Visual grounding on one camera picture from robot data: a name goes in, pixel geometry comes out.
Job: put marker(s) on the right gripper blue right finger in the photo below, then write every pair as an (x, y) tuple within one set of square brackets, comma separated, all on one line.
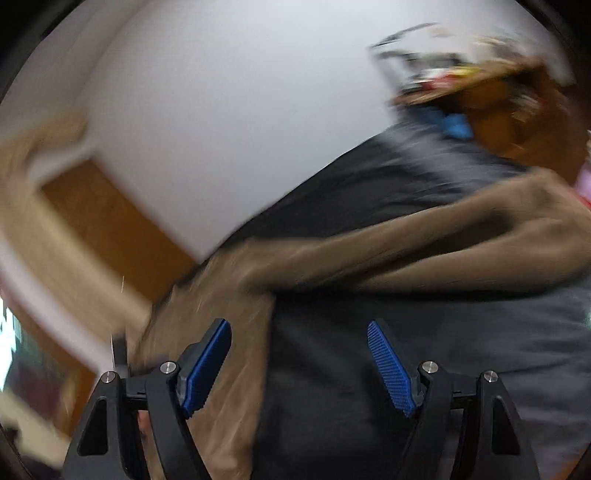
[(492, 443)]

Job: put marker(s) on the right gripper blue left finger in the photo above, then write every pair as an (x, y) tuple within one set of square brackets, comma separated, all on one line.
[(107, 444)]

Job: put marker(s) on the brown fleece garment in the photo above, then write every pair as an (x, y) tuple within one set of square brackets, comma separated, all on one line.
[(518, 235)]

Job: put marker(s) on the brown wooden door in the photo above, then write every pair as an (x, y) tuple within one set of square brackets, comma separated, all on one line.
[(111, 225)]

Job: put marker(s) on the beige curtain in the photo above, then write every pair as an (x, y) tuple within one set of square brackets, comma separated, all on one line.
[(67, 288)]

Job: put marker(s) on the wooden desk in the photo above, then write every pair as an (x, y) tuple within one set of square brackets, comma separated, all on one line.
[(515, 110)]

